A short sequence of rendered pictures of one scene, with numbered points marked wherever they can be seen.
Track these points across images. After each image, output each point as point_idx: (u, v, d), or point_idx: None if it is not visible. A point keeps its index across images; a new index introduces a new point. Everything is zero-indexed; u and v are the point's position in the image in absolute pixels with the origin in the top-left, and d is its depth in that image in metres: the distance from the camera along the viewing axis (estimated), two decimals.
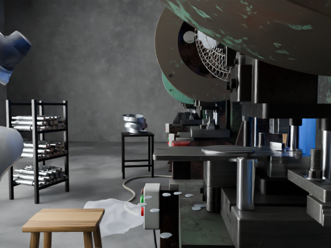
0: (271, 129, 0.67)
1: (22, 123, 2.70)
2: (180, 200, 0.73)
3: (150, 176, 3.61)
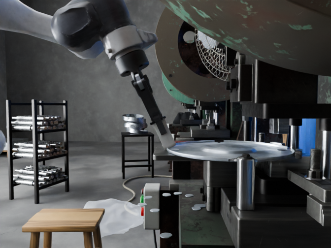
0: (271, 129, 0.67)
1: (22, 123, 2.70)
2: (180, 200, 0.73)
3: (150, 176, 3.61)
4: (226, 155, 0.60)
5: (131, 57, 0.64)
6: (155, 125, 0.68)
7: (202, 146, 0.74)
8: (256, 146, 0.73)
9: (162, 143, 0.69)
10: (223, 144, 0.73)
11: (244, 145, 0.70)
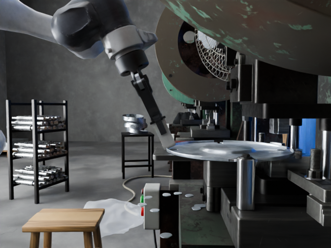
0: (271, 129, 0.67)
1: (22, 123, 2.70)
2: (180, 200, 0.73)
3: (150, 176, 3.61)
4: None
5: (131, 57, 0.64)
6: (155, 125, 0.68)
7: (257, 153, 0.62)
8: (193, 153, 0.63)
9: (162, 143, 0.69)
10: (232, 150, 0.63)
11: (209, 148, 0.66)
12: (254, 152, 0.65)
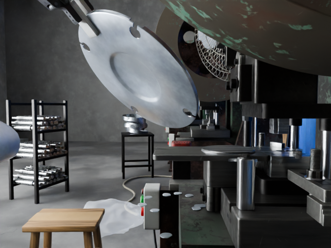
0: (271, 129, 0.67)
1: (22, 123, 2.70)
2: (180, 200, 0.73)
3: (150, 176, 3.61)
4: (105, 63, 0.60)
5: None
6: None
7: (156, 106, 0.61)
8: (161, 66, 0.49)
9: (92, 29, 0.52)
10: (157, 89, 0.57)
11: (148, 68, 0.53)
12: (145, 100, 0.62)
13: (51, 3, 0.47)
